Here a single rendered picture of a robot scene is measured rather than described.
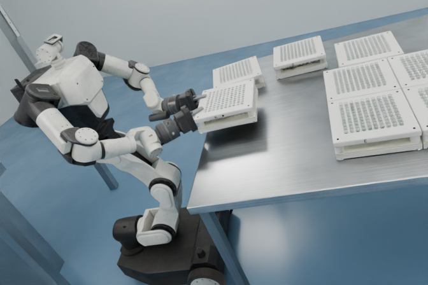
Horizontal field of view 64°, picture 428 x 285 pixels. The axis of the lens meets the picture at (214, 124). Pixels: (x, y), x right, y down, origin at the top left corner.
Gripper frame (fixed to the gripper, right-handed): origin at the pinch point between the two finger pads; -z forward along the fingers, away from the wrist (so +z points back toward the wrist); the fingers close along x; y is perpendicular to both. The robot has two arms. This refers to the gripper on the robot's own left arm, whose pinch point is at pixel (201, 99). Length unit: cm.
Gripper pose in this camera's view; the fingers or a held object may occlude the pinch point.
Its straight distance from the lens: 155.0
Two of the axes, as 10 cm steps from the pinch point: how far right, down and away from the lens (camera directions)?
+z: -9.0, 1.4, 4.0
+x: 3.5, 7.9, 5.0
